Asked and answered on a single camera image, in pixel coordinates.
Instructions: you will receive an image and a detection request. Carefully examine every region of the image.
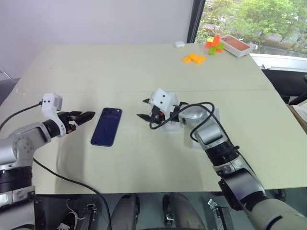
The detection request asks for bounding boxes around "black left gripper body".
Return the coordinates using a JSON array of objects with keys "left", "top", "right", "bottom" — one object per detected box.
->
[{"left": 57, "top": 111, "right": 79, "bottom": 134}]

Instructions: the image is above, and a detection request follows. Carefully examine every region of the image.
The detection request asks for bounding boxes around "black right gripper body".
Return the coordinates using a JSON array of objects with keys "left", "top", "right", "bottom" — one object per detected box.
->
[{"left": 150, "top": 106, "right": 174, "bottom": 125}]

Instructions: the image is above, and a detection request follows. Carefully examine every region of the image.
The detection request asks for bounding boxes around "dark blue smartphone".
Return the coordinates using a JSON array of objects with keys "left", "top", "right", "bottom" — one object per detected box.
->
[{"left": 90, "top": 107, "right": 123, "bottom": 147}]

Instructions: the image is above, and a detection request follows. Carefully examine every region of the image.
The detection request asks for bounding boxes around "white box with orange print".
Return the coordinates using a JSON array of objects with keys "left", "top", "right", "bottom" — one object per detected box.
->
[{"left": 220, "top": 34, "right": 255, "bottom": 58}]

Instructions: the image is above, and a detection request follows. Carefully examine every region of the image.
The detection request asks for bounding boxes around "yellow-orange toy brick slab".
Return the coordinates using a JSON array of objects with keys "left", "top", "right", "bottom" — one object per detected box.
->
[{"left": 182, "top": 54, "right": 207, "bottom": 65}]

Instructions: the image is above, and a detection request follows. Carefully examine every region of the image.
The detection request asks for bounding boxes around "orange green toy brick stack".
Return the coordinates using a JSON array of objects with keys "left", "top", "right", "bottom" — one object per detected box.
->
[{"left": 204, "top": 35, "right": 226, "bottom": 56}]

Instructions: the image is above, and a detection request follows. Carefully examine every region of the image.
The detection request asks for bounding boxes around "dark rounded robot leg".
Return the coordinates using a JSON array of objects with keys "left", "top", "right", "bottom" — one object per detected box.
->
[
  {"left": 162, "top": 193, "right": 200, "bottom": 230},
  {"left": 112, "top": 193, "right": 140, "bottom": 230}
]

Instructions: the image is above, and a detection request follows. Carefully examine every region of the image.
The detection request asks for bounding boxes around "black chair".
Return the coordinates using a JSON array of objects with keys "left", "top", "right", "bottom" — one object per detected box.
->
[{"left": 260, "top": 68, "right": 307, "bottom": 106}]

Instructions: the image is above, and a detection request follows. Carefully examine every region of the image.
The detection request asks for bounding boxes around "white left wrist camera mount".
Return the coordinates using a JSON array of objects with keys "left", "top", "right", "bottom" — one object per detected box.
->
[{"left": 41, "top": 92, "right": 67, "bottom": 138}]

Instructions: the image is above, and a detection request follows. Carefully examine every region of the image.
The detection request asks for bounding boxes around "dark window frame post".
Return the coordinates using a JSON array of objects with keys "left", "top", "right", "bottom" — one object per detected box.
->
[{"left": 187, "top": 0, "right": 206, "bottom": 45}]

